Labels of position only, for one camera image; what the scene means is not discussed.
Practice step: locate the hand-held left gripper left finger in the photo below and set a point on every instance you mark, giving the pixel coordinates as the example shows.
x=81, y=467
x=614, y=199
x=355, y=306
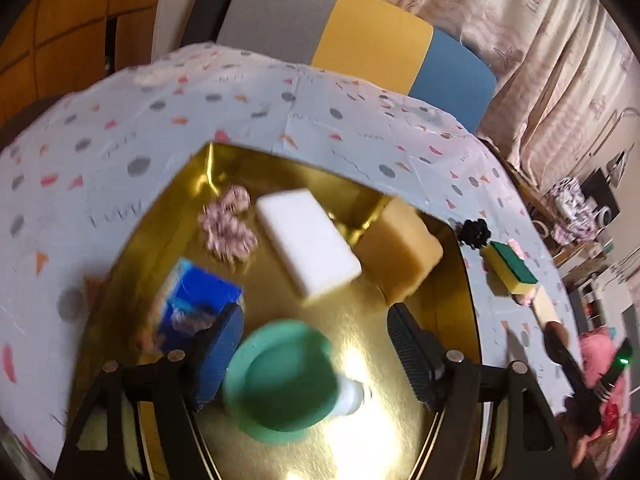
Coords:
x=220, y=357

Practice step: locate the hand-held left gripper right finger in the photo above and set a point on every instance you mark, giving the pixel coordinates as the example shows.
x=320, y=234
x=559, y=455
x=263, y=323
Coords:
x=407, y=352

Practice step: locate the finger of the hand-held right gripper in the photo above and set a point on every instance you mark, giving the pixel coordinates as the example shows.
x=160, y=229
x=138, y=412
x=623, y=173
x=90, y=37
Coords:
x=575, y=375

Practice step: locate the gold tin tray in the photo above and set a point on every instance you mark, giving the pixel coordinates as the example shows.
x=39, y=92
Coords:
x=452, y=305

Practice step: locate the blue white box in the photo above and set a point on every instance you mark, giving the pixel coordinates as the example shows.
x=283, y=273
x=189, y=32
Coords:
x=200, y=295

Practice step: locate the green round container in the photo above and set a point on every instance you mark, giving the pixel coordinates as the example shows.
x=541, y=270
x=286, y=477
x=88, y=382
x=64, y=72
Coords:
x=285, y=380

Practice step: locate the beige sponge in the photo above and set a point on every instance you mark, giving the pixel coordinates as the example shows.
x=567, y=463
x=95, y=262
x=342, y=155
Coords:
x=400, y=255

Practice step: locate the pink scrunchie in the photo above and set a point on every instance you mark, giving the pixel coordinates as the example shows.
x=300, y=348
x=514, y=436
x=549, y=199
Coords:
x=225, y=230

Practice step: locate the white sponge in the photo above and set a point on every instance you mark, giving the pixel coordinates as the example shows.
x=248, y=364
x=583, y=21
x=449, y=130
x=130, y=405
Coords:
x=305, y=240

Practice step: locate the pink red cloth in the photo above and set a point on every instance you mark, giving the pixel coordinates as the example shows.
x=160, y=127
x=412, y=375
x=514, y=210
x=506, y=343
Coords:
x=597, y=355

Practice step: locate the beige brown brush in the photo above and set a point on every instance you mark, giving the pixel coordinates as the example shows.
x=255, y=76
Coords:
x=545, y=307

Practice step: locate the white shelf unit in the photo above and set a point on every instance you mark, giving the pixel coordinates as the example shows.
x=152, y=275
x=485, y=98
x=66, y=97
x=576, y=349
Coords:
x=600, y=285

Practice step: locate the pink soft item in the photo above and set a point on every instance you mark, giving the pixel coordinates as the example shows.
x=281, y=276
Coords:
x=526, y=298

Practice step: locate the yellow green sponge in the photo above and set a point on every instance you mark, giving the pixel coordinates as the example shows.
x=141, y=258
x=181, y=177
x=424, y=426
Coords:
x=510, y=267

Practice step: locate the black white patterned cloth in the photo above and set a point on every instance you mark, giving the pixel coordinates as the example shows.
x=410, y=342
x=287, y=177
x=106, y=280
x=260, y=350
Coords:
x=567, y=200

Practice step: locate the black rectangular object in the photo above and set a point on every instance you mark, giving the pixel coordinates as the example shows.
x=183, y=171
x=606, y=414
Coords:
x=600, y=187

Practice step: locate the patterned white tablecloth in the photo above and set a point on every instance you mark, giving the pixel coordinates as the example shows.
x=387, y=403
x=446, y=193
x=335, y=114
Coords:
x=150, y=110

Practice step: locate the dark grey seat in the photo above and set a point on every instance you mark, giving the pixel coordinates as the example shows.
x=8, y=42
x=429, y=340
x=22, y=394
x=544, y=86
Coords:
x=20, y=120

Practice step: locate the beige patterned curtain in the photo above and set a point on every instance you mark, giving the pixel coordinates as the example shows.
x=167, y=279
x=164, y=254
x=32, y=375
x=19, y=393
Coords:
x=540, y=60

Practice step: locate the grey yellow blue chair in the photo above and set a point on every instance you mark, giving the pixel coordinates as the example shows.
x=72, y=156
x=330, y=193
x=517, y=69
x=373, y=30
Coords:
x=370, y=30

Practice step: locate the black roll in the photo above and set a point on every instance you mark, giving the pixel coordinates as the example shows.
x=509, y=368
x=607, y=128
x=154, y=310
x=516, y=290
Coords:
x=210, y=0

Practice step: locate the wooden cabinet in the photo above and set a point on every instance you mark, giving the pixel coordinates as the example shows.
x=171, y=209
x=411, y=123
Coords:
x=60, y=10

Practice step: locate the brown wooden frame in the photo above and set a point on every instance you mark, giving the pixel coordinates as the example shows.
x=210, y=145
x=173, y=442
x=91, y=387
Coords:
x=520, y=175

